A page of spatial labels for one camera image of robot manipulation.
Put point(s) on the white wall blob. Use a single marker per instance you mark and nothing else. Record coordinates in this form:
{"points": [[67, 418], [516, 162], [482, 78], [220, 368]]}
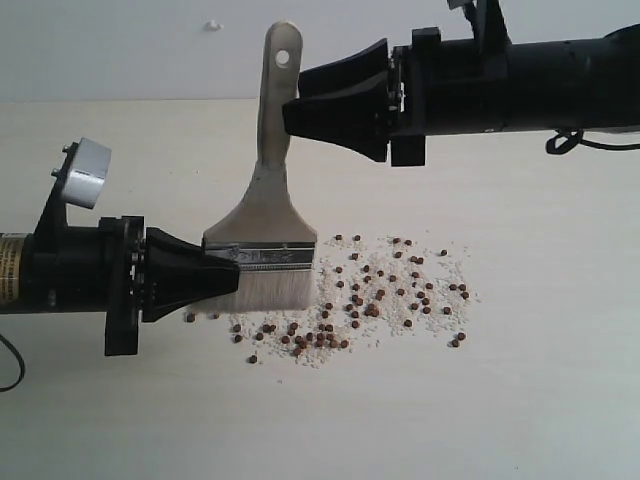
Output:
{"points": [[213, 26]]}

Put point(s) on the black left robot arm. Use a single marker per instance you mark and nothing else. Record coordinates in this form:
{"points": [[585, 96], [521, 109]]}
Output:
{"points": [[11, 272]]}

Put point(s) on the brown beans and grains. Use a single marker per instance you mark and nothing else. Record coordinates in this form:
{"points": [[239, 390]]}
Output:
{"points": [[365, 289]]}

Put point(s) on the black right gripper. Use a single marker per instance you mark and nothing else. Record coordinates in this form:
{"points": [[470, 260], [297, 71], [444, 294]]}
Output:
{"points": [[450, 87]]}

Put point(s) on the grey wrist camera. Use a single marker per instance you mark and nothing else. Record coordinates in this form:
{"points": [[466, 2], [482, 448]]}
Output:
{"points": [[84, 173], [454, 4]]}

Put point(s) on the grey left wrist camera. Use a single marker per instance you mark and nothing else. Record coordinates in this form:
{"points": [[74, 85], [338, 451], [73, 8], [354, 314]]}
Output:
{"points": [[84, 173]]}

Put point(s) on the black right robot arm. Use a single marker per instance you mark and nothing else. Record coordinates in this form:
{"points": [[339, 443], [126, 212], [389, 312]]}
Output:
{"points": [[567, 86]]}

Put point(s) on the wide wooden paint brush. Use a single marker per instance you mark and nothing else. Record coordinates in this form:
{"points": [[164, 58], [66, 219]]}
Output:
{"points": [[272, 244]]}

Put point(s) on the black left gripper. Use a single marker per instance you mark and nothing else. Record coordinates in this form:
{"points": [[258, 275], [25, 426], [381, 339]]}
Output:
{"points": [[92, 269]]}

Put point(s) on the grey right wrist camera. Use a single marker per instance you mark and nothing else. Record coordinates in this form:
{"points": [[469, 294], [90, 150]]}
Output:
{"points": [[454, 4]]}

